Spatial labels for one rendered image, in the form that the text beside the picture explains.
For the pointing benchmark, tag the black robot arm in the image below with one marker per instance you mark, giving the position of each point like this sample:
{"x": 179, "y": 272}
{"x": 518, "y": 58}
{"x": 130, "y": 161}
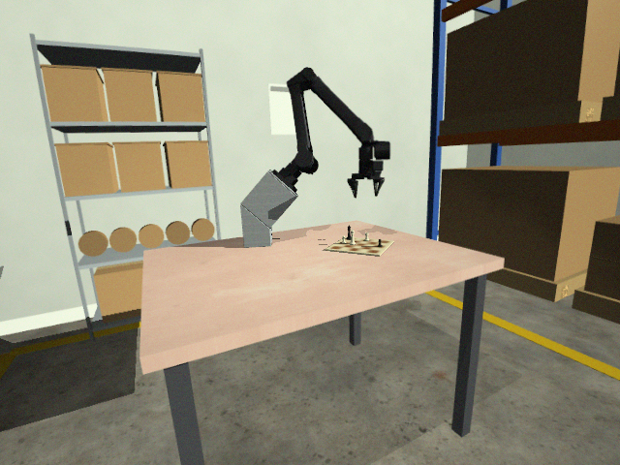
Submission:
{"x": 304, "y": 161}

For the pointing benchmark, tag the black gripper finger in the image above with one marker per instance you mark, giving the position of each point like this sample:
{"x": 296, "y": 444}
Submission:
{"x": 377, "y": 186}
{"x": 352, "y": 184}

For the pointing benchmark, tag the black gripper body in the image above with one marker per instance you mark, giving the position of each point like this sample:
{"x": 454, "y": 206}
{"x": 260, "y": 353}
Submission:
{"x": 364, "y": 175}

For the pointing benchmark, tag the brown and cream chessboard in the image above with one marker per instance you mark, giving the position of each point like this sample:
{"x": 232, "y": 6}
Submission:
{"x": 361, "y": 247}

